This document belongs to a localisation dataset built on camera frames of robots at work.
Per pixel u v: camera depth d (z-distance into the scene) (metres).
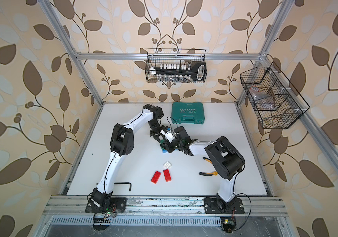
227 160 0.50
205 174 0.85
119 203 0.76
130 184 0.82
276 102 0.73
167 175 0.83
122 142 0.64
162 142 0.93
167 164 0.87
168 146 0.82
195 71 0.84
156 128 0.88
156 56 0.91
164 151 0.93
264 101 0.70
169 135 0.84
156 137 0.91
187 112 1.08
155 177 0.82
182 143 0.75
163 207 0.75
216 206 0.73
